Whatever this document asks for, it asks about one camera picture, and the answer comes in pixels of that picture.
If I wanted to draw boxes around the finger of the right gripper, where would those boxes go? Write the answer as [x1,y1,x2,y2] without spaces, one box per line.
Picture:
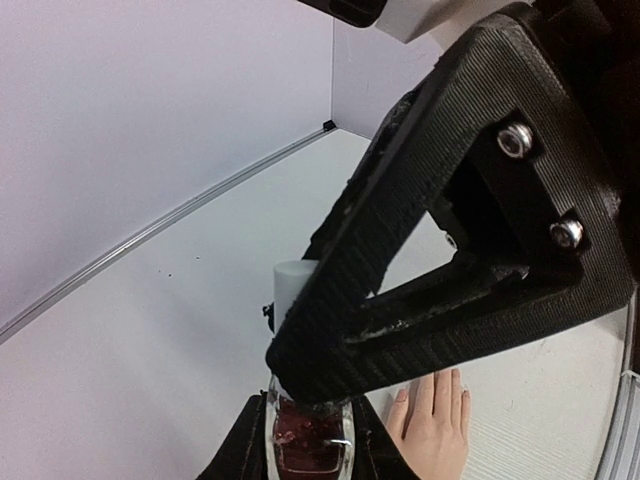
[262,302,275,333]
[266,9,638,404]

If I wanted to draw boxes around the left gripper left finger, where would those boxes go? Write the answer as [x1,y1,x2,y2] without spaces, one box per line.
[196,392,268,480]

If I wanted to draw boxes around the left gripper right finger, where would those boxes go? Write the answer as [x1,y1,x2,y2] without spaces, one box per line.
[351,397,418,480]

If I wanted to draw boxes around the white nail polish cap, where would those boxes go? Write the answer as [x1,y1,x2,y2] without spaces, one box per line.
[273,259,318,329]

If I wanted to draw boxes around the red nail polish bottle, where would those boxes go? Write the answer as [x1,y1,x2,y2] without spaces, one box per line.
[264,377,356,480]

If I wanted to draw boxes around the mannequin hand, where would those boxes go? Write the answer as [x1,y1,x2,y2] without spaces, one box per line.
[386,368,471,480]

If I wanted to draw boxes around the aluminium back rail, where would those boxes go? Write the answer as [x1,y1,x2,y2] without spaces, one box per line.
[1,120,337,343]

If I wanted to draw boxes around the aluminium rail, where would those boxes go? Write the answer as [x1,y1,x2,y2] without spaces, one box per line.
[1,120,337,343]
[609,371,639,480]

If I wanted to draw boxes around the aluminium front rail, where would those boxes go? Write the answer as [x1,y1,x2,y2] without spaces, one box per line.
[609,371,639,480]

